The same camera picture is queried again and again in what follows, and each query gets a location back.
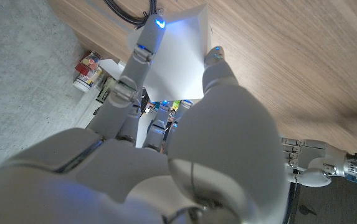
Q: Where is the white cylindrical canister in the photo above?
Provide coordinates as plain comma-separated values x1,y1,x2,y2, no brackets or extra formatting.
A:
73,68,103,93

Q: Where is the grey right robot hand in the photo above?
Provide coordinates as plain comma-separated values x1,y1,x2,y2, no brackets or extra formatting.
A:
0,14,293,224

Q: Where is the glass bottle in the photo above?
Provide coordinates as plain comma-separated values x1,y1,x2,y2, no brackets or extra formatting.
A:
95,76,117,104

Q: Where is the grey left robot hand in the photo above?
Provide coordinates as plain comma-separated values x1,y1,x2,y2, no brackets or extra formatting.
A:
280,138,357,188

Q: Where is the white cube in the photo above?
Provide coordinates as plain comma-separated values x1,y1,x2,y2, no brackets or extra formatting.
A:
127,3,212,102

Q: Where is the white paper sheet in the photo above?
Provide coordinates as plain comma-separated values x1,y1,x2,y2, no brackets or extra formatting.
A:
98,58,126,82

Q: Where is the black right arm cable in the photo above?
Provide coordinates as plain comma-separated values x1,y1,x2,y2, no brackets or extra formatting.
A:
103,0,159,27

